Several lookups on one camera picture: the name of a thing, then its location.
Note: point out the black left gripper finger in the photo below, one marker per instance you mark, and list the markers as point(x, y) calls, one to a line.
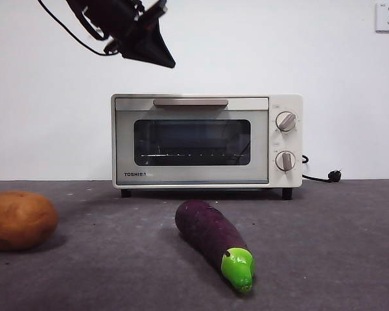
point(142, 48)
point(159, 35)

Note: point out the purple eggplant with green stem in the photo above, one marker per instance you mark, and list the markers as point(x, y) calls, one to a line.
point(207, 230)

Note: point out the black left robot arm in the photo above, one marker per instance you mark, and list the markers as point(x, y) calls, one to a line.
point(116, 16)

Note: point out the beige oven knob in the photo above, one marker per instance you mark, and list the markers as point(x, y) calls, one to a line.
point(285, 121)
point(285, 161)

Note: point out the cream white toaster oven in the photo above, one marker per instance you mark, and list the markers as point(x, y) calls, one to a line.
point(285, 142)

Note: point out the brown potato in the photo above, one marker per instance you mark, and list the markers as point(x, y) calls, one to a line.
point(19, 220)

